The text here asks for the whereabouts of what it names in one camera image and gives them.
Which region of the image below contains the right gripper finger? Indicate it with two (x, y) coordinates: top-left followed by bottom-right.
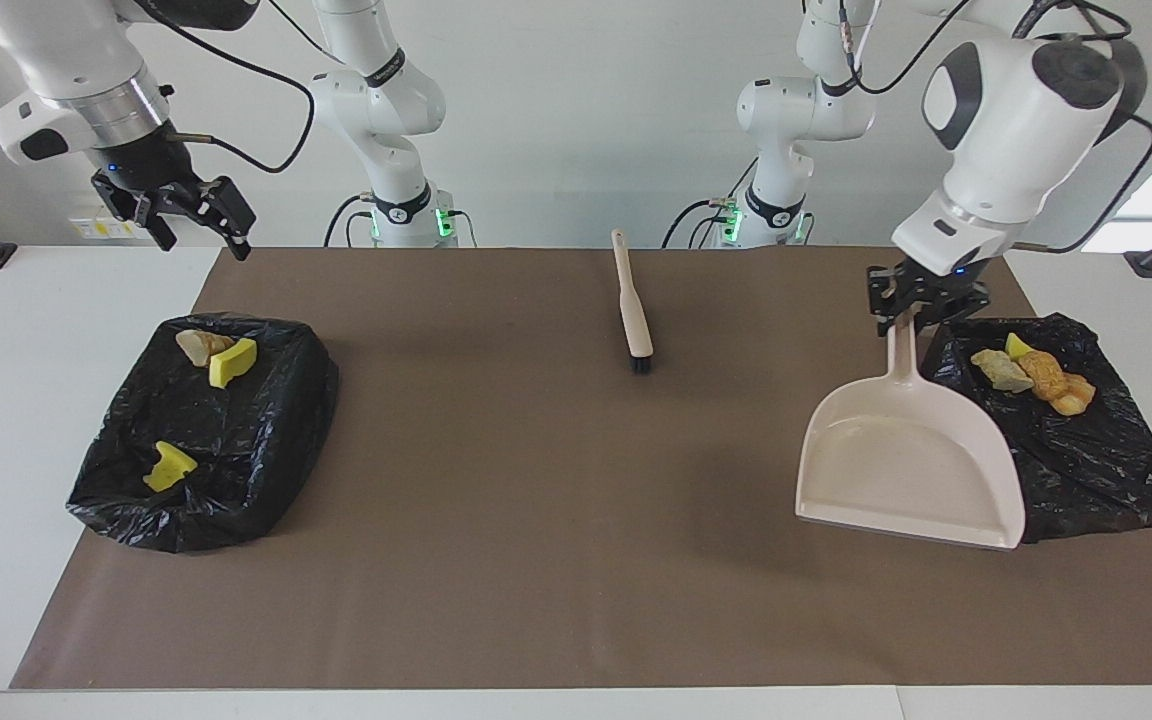
(132, 192), (179, 253)
(194, 176), (258, 263)

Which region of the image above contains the beige sponge piece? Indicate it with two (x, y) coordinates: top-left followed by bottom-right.
(1050, 373), (1098, 418)
(970, 348), (1036, 395)

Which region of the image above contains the brown cork cylinder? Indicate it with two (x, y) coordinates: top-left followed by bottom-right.
(1018, 349), (1070, 402)

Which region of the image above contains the striped orange beige sponge roll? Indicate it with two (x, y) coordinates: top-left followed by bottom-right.
(176, 329), (236, 368)

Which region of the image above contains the beige plastic dustpan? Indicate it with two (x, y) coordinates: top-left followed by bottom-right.
(795, 310), (1027, 552)

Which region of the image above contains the yellow green sponge piece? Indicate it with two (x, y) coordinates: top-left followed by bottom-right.
(208, 338), (260, 390)
(142, 441), (200, 494)

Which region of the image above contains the beige hand brush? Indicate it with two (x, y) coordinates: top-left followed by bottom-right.
(611, 228), (656, 377)

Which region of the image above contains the black trash bag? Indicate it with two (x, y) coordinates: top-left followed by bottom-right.
(66, 316), (340, 554)
(921, 313), (1152, 549)

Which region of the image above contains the brown table mat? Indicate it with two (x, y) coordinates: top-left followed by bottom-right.
(11, 247), (1152, 691)

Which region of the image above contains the white wall outlet box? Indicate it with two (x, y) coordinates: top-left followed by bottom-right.
(69, 205), (153, 242)

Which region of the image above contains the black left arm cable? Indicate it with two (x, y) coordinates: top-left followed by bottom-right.
(661, 0), (1152, 257)

